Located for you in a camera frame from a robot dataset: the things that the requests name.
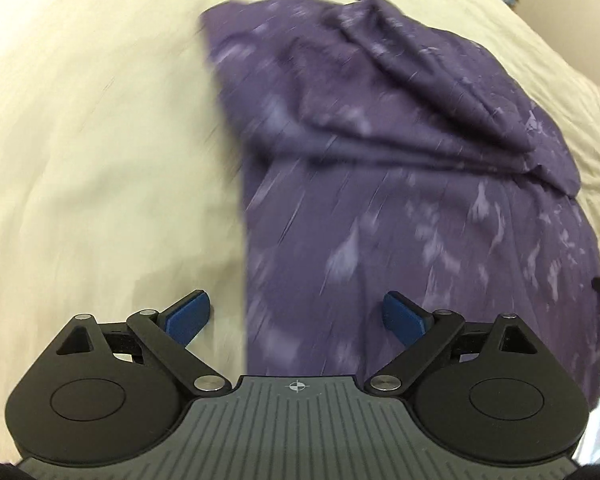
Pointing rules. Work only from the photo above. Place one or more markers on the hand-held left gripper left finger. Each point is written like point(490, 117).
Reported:
point(190, 316)

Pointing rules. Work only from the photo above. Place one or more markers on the cream bed blanket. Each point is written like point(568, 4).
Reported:
point(90, 160)

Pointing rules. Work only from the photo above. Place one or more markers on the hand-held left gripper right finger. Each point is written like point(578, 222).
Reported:
point(403, 319)

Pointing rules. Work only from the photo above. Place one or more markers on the purple patterned hooded jacket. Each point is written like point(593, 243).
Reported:
point(380, 185)

